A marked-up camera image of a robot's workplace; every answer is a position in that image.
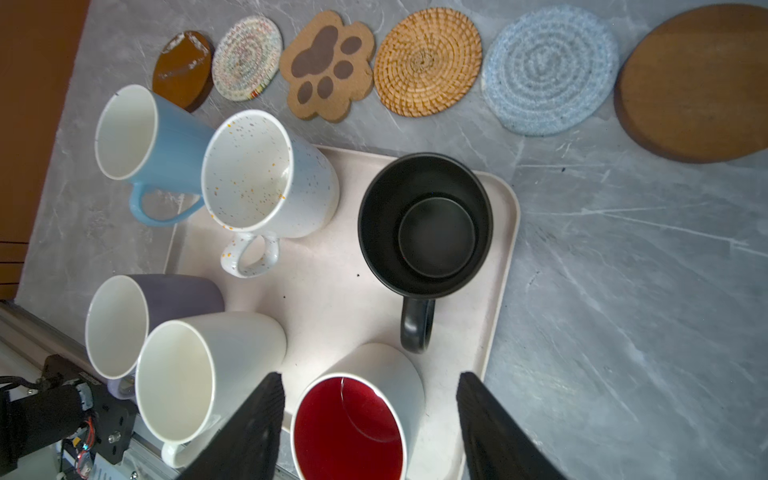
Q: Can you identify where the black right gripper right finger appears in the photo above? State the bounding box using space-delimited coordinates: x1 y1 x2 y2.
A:
456 371 564 479

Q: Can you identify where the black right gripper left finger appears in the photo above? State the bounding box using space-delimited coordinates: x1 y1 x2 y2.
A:
179 372 285 480

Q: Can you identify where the plain white mug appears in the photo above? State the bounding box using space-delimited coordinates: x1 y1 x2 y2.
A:
136 312 287 469

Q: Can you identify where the red inside white mug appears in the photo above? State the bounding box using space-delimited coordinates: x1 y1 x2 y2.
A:
291 343 425 479

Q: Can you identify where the white mug purple handle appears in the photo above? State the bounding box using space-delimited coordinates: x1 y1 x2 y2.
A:
85 274 225 400

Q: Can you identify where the black mug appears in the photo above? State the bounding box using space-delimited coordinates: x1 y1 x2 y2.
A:
357 152 494 354

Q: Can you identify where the white mug blue handle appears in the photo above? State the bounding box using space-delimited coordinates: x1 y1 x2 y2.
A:
94 84 215 227

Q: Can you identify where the scratched brown wooden round coaster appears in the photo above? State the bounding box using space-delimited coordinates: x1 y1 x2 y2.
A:
151 30 214 112

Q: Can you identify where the light blue woven coaster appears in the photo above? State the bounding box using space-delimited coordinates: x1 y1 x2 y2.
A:
481 5 619 137

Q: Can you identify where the cork paw print coaster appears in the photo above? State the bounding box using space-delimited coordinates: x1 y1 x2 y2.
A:
279 10 376 123

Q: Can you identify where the woven rattan round coaster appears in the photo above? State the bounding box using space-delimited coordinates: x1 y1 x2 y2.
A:
374 7 483 118

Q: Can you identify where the white multicolour rope coaster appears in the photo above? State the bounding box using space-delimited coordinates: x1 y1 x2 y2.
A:
212 15 283 102

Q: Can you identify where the plain brown wooden round coaster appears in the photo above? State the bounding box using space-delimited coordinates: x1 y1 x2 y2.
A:
614 4 767 164

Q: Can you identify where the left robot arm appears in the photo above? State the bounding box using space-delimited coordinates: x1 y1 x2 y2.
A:
1 354 138 479

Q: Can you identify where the white serving tray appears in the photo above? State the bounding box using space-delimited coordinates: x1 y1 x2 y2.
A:
166 147 520 479

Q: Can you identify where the white speckled mug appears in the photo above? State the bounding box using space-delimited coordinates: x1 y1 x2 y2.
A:
201 110 340 279

